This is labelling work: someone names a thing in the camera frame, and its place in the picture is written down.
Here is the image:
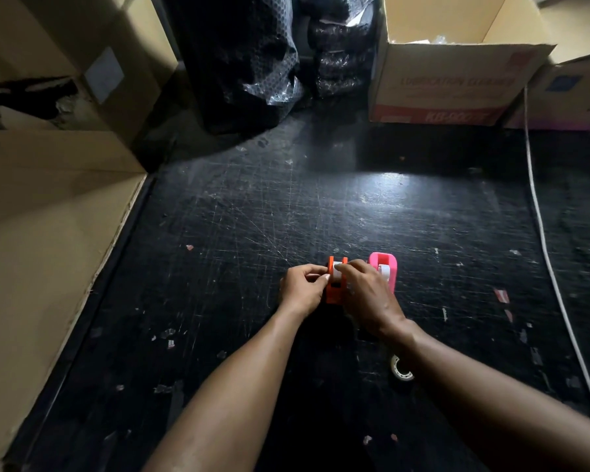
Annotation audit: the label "clear tape roll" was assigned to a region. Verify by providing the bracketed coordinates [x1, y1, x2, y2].
[390, 355, 415, 382]

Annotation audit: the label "cardboard box white label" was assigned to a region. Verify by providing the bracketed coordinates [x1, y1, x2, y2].
[0, 0, 179, 148]

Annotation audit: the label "cardboard box purple stripe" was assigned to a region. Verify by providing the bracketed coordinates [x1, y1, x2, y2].
[503, 0, 590, 131]

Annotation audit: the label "person's left hand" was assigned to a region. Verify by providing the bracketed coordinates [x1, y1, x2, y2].
[279, 264, 330, 319]

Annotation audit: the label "white cable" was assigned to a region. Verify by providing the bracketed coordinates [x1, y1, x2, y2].
[523, 85, 590, 430]

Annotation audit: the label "black bubble wrapped rolls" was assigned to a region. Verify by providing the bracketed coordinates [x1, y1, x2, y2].
[295, 0, 380, 99]

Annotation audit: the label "person's right hand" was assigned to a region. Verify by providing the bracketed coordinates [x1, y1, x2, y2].
[334, 259, 407, 338]

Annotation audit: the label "open cardboard box red print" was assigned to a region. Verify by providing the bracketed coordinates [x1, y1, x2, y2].
[368, 0, 557, 127]

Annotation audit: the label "pink tape dispenser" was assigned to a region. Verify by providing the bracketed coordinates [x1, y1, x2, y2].
[369, 252, 398, 294]

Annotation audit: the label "orange tape dispenser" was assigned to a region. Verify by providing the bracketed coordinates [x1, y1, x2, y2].
[325, 256, 349, 305]

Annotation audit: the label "black bubble wrap bundle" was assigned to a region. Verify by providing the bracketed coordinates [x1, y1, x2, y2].
[163, 0, 305, 135]

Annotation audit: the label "person's left forearm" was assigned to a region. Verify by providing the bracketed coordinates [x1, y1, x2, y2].
[142, 304, 311, 472]

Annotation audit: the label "person's right forearm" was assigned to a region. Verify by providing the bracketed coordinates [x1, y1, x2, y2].
[380, 317, 590, 472]

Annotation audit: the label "large plain cardboard box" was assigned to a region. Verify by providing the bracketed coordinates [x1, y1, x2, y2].
[0, 128, 148, 472]

